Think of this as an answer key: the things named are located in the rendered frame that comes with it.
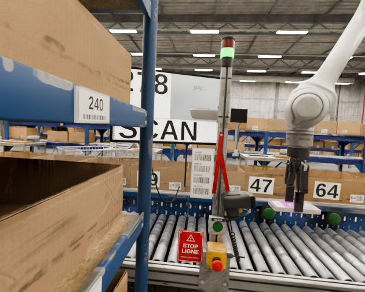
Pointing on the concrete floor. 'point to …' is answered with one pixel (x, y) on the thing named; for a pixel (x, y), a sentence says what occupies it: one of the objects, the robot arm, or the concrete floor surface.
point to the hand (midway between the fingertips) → (294, 200)
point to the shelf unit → (143, 200)
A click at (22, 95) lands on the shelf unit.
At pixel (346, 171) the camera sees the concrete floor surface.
